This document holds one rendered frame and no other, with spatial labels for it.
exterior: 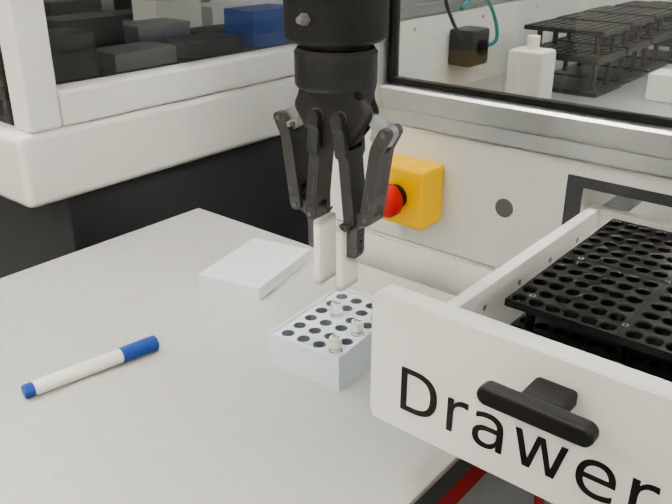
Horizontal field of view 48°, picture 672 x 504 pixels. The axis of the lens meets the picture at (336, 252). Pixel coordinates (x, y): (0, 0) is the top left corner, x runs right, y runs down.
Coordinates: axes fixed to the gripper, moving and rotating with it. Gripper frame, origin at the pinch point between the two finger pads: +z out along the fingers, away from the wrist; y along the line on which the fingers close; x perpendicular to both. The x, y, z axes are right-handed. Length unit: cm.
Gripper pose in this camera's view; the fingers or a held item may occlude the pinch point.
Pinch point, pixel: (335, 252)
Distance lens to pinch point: 75.3
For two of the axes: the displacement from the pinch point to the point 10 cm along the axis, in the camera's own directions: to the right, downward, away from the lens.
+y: -8.2, -2.3, 5.2
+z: 0.0, 9.1, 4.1
